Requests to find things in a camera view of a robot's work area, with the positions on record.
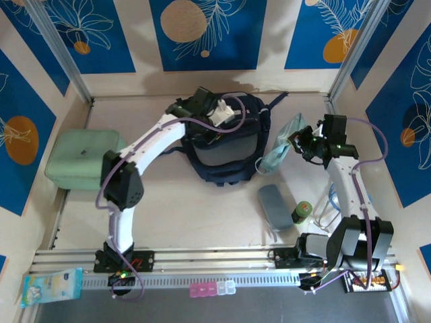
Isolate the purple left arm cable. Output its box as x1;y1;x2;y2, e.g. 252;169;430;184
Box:
96;94;252;303

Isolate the blue floral wall panel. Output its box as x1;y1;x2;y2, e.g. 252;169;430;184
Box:
350;0;431;91
284;0;383;71
42;0;137;75
149;0;267;72
0;48;57;217
365;25;431;209
0;6;71;98

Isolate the mint green zip pouch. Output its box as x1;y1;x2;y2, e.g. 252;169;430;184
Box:
44;129;129;192

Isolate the aluminium frame post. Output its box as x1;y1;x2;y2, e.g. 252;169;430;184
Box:
25;0;95;104
328;0;393;102

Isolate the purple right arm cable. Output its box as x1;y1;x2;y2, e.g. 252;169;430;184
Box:
302;117;388;295

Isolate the black power distribution board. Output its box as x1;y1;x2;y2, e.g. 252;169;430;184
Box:
341;268;391;294

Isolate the yellow connector with red wire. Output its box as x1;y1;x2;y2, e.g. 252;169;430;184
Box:
387;264;405;290

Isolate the aluminium side rail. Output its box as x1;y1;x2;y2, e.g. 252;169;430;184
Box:
49;99;96;250
325;96;376;242

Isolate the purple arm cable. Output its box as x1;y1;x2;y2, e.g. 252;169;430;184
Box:
96;94;252;303
302;117;388;295

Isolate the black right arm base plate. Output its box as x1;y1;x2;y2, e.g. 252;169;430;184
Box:
274;247;336;270

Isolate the light blue tissue packet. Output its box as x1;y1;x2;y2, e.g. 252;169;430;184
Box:
20;267;84;309

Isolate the blue cable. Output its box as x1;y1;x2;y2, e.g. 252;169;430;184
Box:
327;183;341;216

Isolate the green bottle orange cap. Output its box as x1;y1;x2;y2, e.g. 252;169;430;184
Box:
291;201;312;225

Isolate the grey slotted cable duct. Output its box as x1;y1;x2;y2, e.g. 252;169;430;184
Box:
80;272;302;290

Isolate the navy blue backpack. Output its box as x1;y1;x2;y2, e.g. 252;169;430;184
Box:
160;90;290;188

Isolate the grey glasses case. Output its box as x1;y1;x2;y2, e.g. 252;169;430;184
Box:
257;184;294;233

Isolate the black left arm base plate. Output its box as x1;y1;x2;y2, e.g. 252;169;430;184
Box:
93;249;156;273

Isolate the aluminium back rail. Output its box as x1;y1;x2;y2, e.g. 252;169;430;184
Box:
90;92;333;102

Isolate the light blue face mask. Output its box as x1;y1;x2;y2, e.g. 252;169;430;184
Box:
255;112;307;176

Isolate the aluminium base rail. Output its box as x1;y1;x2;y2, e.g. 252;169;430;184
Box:
28;247;400;275

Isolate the black controller board with LEDs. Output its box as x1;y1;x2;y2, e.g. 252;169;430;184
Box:
107;271;135;287
298;271;329;289

